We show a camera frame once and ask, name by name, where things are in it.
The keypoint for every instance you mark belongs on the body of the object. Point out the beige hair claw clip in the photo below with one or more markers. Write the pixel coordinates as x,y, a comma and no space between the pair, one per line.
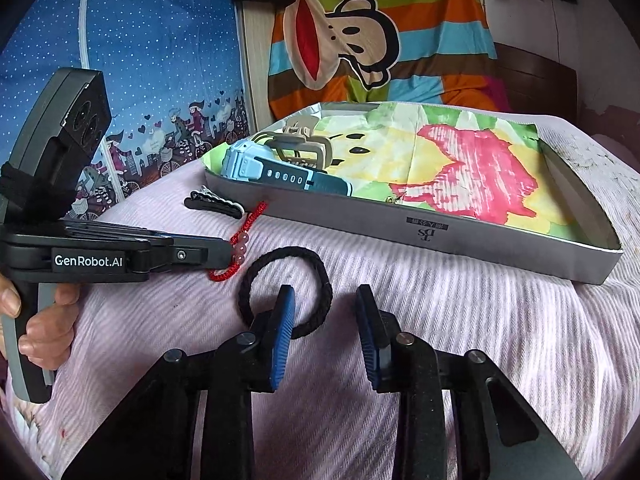
320,152

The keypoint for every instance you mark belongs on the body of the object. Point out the blue printed wardrobe cover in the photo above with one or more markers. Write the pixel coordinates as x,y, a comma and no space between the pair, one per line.
150,50

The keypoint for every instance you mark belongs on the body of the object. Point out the colourful cartoon paper lining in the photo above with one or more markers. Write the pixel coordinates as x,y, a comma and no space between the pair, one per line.
475,170

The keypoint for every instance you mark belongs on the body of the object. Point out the white wooden board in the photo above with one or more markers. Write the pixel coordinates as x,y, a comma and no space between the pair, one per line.
255,75

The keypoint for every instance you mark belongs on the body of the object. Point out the light blue watch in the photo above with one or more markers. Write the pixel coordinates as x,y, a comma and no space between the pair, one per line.
245,162

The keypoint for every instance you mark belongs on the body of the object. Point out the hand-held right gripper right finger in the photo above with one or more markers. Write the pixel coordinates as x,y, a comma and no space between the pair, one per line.
369,345

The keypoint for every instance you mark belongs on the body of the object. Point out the grey cardboard box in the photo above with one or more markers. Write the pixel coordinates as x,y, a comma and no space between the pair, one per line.
450,241

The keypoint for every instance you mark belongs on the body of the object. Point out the dark wooden headboard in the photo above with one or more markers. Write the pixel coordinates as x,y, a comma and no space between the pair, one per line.
540,80

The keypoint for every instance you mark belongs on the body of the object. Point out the black hair clip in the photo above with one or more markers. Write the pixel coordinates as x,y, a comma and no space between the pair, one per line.
210,203

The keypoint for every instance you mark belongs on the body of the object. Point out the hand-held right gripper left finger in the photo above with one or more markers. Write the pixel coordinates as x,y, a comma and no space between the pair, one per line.
281,345

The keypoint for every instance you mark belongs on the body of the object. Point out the striped monkey print sheet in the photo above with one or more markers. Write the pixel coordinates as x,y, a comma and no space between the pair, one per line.
430,40

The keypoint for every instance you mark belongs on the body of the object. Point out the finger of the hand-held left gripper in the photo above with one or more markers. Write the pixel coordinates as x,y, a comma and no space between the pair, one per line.
192,256
115,230

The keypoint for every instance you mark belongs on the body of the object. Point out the person's left hand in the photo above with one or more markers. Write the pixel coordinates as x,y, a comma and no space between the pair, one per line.
47,335

